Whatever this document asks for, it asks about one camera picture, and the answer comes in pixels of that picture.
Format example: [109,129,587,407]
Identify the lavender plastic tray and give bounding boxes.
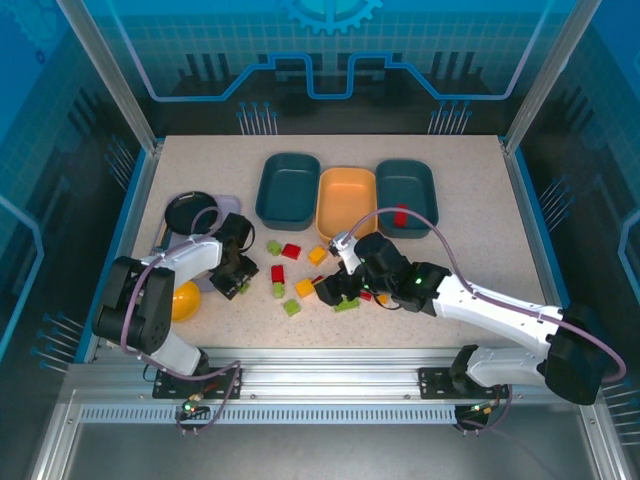
[152,193,243,252]

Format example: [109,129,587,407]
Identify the yellow bowl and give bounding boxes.
[171,280,203,324]

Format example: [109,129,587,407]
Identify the black round plate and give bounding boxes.
[164,191,222,235]

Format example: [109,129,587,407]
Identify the teal plastic container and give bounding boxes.
[374,158,441,241]
[255,152,322,233]

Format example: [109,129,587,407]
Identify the orange plastic container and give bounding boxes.
[315,167,378,243]

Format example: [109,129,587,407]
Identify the small connector with green light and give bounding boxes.
[459,399,501,419]
[180,394,211,414]

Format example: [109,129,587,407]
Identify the slotted aluminium strip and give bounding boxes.
[78,406,459,426]

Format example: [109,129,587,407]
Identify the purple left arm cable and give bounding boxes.
[122,204,245,437]

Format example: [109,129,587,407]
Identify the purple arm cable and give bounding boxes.
[122,204,245,437]
[327,207,629,437]

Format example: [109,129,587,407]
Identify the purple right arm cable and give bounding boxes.
[327,207,629,437]

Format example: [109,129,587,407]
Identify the aluminium frame rail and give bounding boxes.
[64,346,589,402]

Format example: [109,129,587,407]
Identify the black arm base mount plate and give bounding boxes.
[152,366,244,400]
[418,366,509,400]

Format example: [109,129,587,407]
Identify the aluminium frame post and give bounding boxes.
[53,0,164,154]
[501,0,605,154]

